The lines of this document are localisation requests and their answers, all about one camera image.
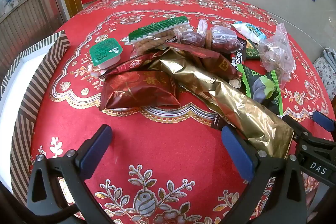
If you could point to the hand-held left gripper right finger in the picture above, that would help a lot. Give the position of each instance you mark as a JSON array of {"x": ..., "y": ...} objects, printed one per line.
[{"x": 236, "y": 153}]

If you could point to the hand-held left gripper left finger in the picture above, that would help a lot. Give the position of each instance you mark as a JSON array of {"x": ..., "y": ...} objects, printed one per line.
[{"x": 97, "y": 150}]

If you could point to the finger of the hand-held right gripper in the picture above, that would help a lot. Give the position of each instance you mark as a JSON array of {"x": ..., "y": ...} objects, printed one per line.
[
  {"x": 299, "y": 130},
  {"x": 324, "y": 121}
]

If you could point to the long gold foil packet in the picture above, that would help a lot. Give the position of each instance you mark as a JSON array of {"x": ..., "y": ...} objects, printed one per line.
[{"x": 236, "y": 106}]

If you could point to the green and black plum packet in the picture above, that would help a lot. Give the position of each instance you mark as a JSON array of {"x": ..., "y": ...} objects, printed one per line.
[{"x": 262, "y": 87}]

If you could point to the red rose-print snack packet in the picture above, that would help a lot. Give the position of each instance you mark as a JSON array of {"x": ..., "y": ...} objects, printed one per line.
[{"x": 136, "y": 90}]

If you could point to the clear zip bag of walnuts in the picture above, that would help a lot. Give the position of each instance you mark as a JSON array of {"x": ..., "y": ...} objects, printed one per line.
[{"x": 275, "y": 56}]

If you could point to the red packet with oval logo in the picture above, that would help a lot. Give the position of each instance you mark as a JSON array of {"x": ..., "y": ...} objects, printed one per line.
[{"x": 128, "y": 65}]

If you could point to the small black and green packet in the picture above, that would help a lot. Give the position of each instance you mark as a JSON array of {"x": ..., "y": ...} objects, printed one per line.
[{"x": 252, "y": 50}]

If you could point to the black and red coffee stick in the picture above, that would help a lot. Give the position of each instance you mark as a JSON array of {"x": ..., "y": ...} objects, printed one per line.
[{"x": 237, "y": 60}]

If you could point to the striped cardboard box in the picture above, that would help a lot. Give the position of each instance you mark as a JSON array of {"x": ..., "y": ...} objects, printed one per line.
[{"x": 42, "y": 74}]

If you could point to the dark red packet square logo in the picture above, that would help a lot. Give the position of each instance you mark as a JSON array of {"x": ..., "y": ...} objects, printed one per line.
[{"x": 210, "y": 58}]

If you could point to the green-lidded jelly cup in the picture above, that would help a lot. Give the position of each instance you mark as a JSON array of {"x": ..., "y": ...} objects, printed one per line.
[{"x": 106, "y": 50}]

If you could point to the white and blue snack packet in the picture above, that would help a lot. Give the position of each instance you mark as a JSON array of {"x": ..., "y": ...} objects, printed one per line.
[{"x": 249, "y": 31}]

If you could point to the large clear date packet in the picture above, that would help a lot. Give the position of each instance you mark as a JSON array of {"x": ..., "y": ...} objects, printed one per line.
[{"x": 223, "y": 40}]

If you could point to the small clear date packet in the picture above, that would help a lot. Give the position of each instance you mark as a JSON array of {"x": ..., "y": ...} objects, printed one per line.
[{"x": 193, "y": 39}]

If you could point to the green-topped clear snack packet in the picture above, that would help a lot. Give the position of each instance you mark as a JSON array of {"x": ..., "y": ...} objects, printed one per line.
[{"x": 157, "y": 27}]

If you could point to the floral chair cushion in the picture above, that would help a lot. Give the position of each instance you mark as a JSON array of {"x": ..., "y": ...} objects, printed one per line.
[{"x": 325, "y": 74}]

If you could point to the red floral tablecloth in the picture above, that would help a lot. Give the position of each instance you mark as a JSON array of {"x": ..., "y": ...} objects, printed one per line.
[{"x": 157, "y": 140}]

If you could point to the brown slatted metal door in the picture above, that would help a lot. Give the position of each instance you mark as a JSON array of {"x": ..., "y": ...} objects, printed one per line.
[{"x": 26, "y": 16}]

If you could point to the blue flower door sticker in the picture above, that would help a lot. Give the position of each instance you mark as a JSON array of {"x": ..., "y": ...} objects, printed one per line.
[{"x": 9, "y": 1}]

